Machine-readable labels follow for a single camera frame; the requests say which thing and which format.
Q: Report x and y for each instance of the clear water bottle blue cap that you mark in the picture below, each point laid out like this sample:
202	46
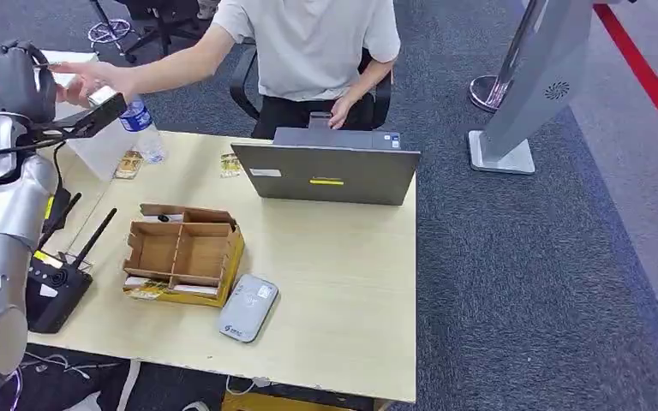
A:
146	136

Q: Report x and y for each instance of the grey laptop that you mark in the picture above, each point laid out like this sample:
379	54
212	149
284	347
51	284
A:
329	173

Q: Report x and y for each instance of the chrome stanchion post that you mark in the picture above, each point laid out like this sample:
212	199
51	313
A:
491	91

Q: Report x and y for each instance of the wooden card box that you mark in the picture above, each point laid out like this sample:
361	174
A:
190	258

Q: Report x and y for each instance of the dark smartphone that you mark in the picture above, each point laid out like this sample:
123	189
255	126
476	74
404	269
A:
320	120

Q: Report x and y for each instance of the yellow box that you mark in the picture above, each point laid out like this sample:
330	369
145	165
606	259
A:
272	404

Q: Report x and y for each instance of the black power adapter yellow label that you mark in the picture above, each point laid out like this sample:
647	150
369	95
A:
59	204

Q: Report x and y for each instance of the person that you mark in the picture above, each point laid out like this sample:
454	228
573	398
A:
312	45

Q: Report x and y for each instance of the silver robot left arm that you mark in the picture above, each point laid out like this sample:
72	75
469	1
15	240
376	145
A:
2	215

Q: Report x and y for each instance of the yellow printed card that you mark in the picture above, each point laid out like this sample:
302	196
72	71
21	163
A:
231	165
143	289
128	165

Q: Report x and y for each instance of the black office chair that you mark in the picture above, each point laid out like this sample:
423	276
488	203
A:
159	22
383	93

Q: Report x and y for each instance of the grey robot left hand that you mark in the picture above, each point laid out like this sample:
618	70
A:
8	82

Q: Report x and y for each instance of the grey kiosk stand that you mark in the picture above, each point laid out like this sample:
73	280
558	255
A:
539	79

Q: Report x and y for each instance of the white card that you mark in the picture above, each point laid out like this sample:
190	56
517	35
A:
164	217
101	94

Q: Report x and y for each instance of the chrome star chair base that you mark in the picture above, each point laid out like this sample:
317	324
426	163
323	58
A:
109	31

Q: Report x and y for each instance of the person's left hand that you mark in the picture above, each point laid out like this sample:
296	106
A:
340	113

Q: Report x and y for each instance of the red floor tape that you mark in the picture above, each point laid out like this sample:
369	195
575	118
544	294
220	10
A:
647	79

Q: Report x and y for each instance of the black router with antennas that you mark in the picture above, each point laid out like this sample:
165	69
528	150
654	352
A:
56	286

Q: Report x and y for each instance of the person's right hand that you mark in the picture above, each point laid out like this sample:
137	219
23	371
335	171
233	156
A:
99	76

